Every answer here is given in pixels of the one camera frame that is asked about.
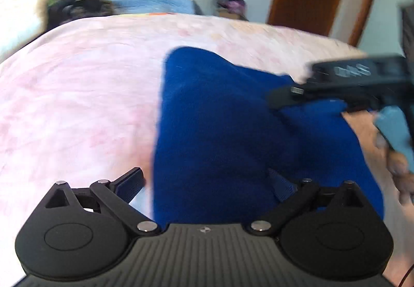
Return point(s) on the person's right hand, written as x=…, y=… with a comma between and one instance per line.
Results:
x=397, y=164

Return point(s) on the pink bedsheet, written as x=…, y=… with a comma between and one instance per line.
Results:
x=77, y=106

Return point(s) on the blue knit garment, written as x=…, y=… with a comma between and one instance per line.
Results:
x=233, y=132

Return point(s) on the white puffer jacket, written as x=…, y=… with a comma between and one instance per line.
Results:
x=17, y=18

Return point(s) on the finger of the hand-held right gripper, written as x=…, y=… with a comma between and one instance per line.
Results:
x=286, y=96

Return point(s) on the light blue folded blanket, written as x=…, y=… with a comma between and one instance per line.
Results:
x=155, y=4

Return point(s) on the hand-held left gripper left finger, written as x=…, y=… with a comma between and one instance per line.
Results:
x=129, y=185

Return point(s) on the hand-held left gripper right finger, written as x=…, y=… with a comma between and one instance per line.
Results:
x=283, y=185

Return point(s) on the dark fur-trimmed garment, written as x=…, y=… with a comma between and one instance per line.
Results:
x=82, y=7

